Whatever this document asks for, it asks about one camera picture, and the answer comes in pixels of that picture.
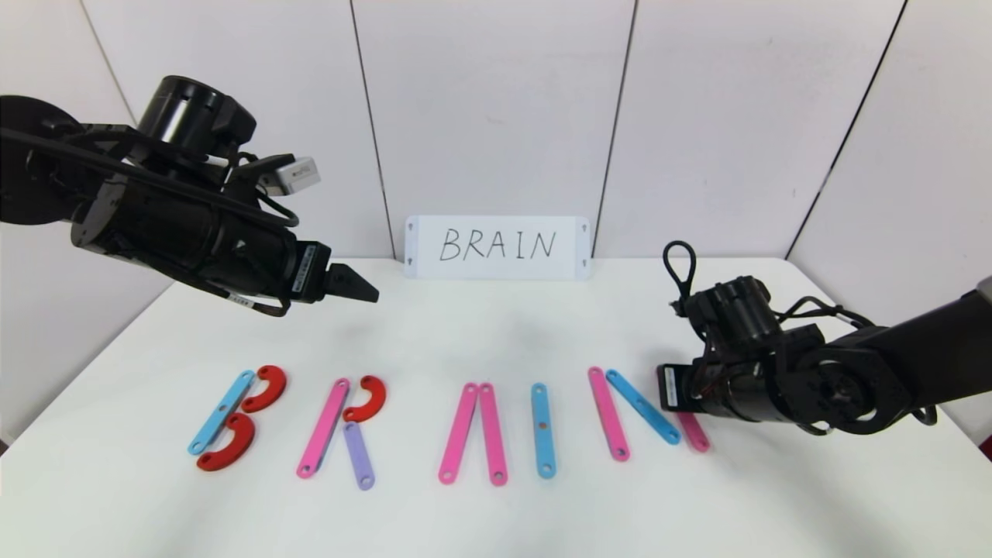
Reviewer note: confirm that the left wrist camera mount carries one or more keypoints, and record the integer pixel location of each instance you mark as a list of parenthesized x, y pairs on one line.
[(294, 177)]

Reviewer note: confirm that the blue bar with orange underside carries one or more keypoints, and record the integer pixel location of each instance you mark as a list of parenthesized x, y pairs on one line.
[(543, 449)]

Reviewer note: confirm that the small red C piece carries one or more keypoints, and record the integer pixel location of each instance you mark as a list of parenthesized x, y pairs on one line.
[(376, 403)]

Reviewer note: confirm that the dark red object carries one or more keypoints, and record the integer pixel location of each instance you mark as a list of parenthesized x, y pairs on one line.
[(988, 449)]

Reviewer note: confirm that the long light blue bar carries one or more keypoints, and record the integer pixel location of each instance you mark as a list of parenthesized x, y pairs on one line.
[(221, 413)]

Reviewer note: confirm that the long pink bar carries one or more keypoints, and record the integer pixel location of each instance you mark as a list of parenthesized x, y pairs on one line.
[(493, 434), (458, 434), (323, 428)]

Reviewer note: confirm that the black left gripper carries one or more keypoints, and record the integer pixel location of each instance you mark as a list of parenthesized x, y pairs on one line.
[(311, 272)]

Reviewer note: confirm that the large red C piece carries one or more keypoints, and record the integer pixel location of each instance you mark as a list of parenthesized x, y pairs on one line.
[(275, 384), (240, 446)]

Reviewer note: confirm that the short purple bar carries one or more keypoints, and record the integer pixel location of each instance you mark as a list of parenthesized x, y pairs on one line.
[(359, 457)]

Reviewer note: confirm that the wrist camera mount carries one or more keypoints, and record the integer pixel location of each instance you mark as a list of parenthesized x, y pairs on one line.
[(690, 314), (294, 177)]

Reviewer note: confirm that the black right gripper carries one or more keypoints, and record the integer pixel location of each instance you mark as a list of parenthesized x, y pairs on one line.
[(669, 391)]

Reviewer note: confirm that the dark pink bar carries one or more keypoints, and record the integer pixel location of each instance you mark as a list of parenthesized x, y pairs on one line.
[(695, 434)]

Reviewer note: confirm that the short blue bar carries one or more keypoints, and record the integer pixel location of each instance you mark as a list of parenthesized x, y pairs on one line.
[(642, 407)]

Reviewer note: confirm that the orange and black left arm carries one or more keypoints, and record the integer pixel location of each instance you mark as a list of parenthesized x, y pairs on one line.
[(124, 209)]

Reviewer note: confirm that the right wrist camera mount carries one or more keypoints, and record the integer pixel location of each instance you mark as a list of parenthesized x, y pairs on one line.
[(690, 314)]

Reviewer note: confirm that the white BRAIN sign card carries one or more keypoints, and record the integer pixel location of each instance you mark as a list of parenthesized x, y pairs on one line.
[(573, 248)]

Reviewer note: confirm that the short pink bar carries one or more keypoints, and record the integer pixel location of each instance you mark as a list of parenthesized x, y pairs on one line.
[(608, 415)]

